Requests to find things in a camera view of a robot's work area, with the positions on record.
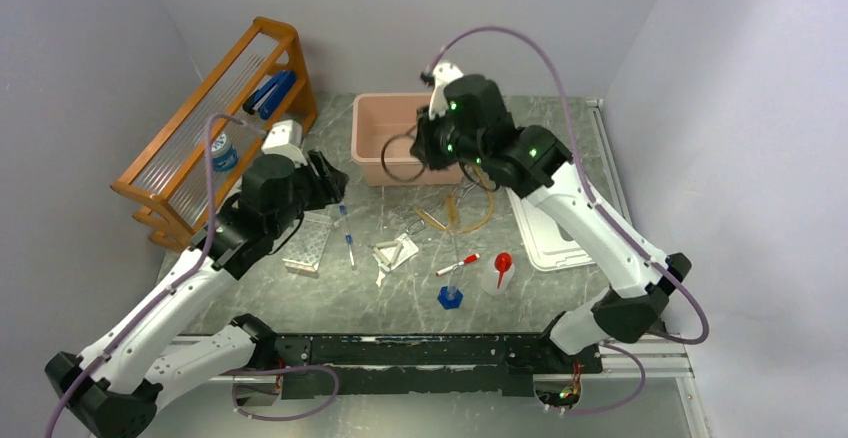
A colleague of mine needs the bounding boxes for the measuring cylinder blue base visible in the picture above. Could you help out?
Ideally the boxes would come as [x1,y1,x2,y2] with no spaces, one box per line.
[437,232,464,310]

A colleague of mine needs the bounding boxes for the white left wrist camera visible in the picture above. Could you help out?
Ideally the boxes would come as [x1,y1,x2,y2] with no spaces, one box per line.
[260,119,307,167]

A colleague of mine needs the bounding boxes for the black wire tripod stand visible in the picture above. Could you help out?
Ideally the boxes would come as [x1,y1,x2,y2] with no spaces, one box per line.
[378,129,426,184]

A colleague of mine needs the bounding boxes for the red white marker pen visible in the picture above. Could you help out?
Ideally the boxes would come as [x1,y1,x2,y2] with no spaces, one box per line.
[435,253,480,277]

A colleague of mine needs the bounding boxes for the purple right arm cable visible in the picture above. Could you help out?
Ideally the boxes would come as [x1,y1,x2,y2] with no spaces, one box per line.
[423,26,711,347]

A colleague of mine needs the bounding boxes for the pink plastic bin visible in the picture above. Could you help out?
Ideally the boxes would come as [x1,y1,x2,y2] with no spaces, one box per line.
[351,93,463,187]

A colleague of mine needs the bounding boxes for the blue white round container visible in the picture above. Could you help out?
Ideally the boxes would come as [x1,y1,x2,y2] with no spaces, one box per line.
[210,133,239,173]

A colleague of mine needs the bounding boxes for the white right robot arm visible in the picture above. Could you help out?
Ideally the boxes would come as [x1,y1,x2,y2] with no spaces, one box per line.
[410,72,691,372]

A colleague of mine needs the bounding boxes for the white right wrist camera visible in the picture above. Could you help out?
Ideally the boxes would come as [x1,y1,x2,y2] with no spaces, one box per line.
[420,61,464,120]

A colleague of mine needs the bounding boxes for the glass dropper blue fittings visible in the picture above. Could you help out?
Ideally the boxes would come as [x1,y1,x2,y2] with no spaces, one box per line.
[338,203,357,270]

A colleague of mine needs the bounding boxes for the yellow rubber tubing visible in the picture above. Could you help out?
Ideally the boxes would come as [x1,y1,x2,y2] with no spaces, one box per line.
[438,165,496,234]

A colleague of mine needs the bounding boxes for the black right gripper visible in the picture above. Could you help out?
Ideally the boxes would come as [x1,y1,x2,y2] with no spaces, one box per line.
[411,99,487,171]

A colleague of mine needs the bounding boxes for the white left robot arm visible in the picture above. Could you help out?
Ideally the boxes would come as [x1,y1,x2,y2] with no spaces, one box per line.
[45,150,349,437]

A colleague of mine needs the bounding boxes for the white plastic lid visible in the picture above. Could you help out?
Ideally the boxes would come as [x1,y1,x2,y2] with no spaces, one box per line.
[506,189,594,272]

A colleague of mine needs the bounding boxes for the orange wooden rack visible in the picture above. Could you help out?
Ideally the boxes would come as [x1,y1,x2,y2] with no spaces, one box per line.
[111,17,318,252]

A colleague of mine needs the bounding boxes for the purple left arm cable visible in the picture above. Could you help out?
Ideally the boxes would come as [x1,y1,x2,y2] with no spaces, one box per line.
[43,113,266,438]

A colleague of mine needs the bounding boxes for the bristle test tube brush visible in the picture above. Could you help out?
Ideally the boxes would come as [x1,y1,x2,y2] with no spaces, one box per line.
[445,193,460,232]

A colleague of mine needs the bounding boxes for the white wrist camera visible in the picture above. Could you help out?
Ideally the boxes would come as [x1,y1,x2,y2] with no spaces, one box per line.
[260,119,307,167]
[420,61,464,120]

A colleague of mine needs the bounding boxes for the blue stapler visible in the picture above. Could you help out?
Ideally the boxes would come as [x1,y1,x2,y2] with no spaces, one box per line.
[242,70,297,121]

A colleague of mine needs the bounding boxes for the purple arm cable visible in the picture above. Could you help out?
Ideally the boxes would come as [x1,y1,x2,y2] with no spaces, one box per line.
[423,26,711,347]
[43,113,266,438]

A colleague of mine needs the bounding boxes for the clear test tube rack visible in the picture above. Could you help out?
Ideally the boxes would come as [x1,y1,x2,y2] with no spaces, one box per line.
[281,212,333,278]

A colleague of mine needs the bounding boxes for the white bottle red cap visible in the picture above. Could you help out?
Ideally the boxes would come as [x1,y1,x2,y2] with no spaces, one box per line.
[479,252,515,296]

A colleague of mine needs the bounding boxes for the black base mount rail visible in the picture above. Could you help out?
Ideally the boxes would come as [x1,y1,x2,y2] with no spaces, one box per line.
[209,332,604,400]

